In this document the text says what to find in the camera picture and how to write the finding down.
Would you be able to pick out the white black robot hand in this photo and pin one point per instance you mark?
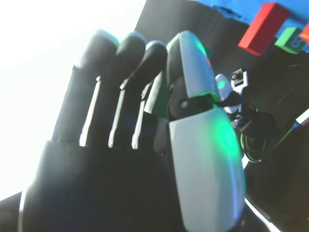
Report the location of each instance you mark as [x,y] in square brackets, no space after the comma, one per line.
[96,188]

